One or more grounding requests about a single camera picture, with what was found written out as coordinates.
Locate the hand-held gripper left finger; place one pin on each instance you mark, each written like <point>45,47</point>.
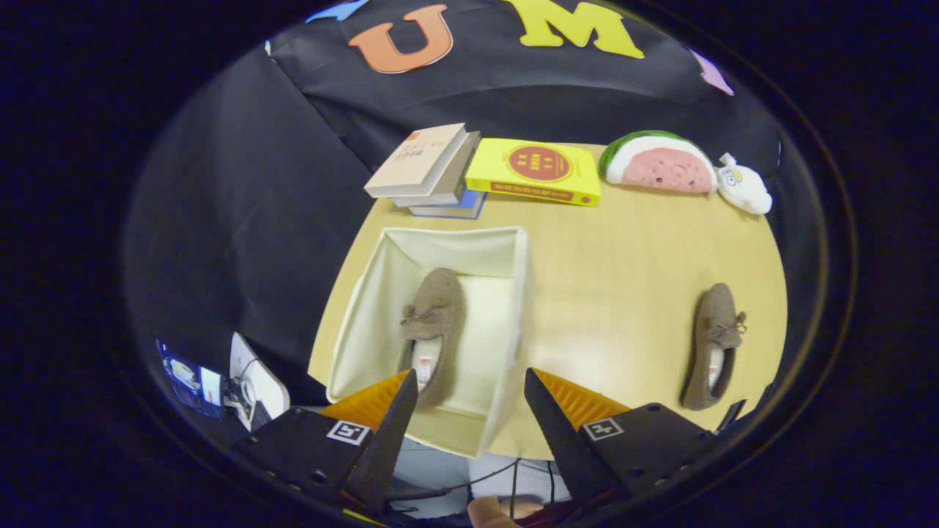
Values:
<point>389,447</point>

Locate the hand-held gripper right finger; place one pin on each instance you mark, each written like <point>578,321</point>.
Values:
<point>561,447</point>

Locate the cream fabric storage box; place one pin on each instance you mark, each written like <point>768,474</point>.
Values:
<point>484,323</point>

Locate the brown suede shoe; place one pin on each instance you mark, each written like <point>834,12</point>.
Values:
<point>715,315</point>
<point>436,301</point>

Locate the white device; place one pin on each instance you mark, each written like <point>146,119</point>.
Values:
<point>257,374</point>

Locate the blue book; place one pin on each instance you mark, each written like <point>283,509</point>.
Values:
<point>462,209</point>

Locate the black backdrop cloth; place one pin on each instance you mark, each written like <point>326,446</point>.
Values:
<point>242,220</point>

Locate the grey book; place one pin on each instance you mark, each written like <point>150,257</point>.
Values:
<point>455,183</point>

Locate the yellow book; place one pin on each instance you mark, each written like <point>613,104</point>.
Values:
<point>539,165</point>

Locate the beige book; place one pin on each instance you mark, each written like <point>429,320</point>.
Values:
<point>418,161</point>

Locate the watermelon plush toy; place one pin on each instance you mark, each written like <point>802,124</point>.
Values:
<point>660,169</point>

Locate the white plush toy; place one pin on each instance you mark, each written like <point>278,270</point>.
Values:
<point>744,191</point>

